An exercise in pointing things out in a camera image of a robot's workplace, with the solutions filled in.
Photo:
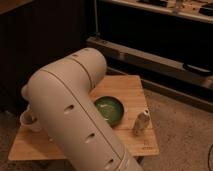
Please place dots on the wooden low table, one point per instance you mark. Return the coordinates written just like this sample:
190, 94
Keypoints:
30, 145

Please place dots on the black device on shelf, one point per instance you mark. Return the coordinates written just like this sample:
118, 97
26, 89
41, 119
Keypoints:
197, 70

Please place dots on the small white bottle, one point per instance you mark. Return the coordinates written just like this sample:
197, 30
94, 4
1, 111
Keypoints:
141, 122

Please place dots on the metal shelf rail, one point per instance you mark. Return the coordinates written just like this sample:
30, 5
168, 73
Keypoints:
151, 62

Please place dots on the green ceramic bowl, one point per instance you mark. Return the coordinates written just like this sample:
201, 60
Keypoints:
111, 109

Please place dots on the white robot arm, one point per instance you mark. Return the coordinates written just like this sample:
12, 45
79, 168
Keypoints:
58, 96

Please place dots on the white ceramic cup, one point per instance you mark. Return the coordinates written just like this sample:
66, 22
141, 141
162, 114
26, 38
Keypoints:
29, 121

